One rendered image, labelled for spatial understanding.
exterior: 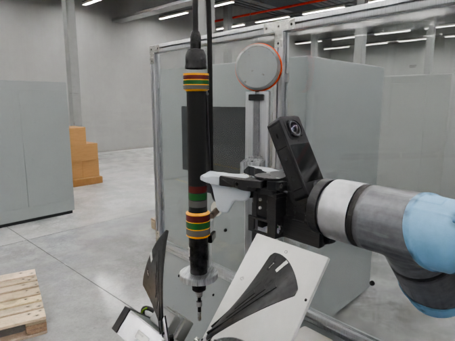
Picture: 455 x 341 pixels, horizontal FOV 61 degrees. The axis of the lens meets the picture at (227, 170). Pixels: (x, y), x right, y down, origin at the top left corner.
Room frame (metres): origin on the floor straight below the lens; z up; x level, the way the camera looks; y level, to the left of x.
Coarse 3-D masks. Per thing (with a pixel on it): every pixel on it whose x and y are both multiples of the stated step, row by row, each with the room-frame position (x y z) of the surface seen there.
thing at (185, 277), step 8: (208, 240) 0.69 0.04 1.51; (208, 248) 0.69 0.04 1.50; (208, 256) 0.69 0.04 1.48; (208, 264) 0.69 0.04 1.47; (184, 272) 0.67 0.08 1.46; (208, 272) 0.67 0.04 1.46; (216, 272) 0.67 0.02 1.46; (184, 280) 0.65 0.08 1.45; (192, 280) 0.64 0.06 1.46; (200, 280) 0.64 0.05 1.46; (208, 280) 0.64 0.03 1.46; (216, 280) 0.66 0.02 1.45
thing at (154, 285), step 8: (168, 232) 0.97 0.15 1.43; (160, 240) 0.99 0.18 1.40; (152, 248) 1.03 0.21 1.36; (160, 248) 0.96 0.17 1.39; (152, 256) 1.01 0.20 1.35; (160, 256) 0.94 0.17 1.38; (152, 264) 0.99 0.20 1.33; (160, 264) 0.92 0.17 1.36; (144, 272) 1.06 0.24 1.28; (152, 272) 0.97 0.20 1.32; (160, 272) 0.90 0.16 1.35; (144, 280) 1.05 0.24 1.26; (152, 280) 0.96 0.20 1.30; (160, 280) 0.89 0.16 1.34; (152, 288) 0.96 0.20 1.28; (160, 288) 0.87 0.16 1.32; (152, 296) 0.96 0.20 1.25; (160, 296) 0.86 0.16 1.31; (152, 304) 0.97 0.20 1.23; (160, 304) 0.85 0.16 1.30; (160, 312) 0.84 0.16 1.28; (160, 320) 0.84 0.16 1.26; (160, 328) 0.85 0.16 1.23
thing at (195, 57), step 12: (192, 36) 0.66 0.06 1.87; (192, 48) 0.66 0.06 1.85; (192, 60) 0.65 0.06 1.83; (204, 60) 0.66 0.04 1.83; (192, 240) 0.66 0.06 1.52; (204, 240) 0.66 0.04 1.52; (192, 252) 0.66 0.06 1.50; (204, 252) 0.66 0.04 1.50; (192, 264) 0.66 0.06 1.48; (204, 264) 0.66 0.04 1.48; (192, 288) 0.67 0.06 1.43; (204, 288) 0.67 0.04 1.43
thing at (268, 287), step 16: (272, 256) 0.87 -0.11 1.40; (272, 272) 0.79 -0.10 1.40; (288, 272) 0.74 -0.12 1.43; (256, 288) 0.77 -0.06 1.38; (272, 288) 0.72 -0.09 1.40; (288, 288) 0.69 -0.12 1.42; (240, 304) 0.75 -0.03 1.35; (256, 304) 0.71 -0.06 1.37; (224, 320) 0.74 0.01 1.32; (208, 336) 0.72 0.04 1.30
